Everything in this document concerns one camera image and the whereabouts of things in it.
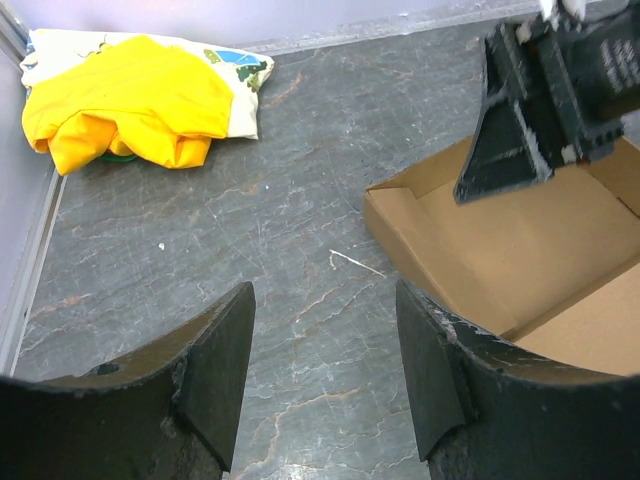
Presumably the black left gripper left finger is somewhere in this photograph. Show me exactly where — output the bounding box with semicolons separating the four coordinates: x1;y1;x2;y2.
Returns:
1;282;256;479

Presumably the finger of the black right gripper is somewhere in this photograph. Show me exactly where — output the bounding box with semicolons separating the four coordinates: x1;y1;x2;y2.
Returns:
453;92;553;204

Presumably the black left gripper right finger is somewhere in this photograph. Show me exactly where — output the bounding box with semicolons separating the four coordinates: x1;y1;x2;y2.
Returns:
395;280;639;479

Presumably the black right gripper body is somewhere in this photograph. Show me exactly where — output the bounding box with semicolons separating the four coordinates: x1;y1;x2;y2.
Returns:
483;9;639;165

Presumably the brown cardboard box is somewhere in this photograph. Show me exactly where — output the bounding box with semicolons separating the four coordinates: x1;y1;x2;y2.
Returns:
364;139;639;376

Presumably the yellow cloth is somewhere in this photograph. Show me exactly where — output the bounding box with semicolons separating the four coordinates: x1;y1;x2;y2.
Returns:
22;35;234;175

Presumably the white patterned cloth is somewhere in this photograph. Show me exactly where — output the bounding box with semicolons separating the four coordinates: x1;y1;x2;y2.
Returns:
19;29;274;140

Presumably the left aluminium frame post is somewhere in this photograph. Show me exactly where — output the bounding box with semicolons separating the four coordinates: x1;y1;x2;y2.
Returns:
0;0;29;65

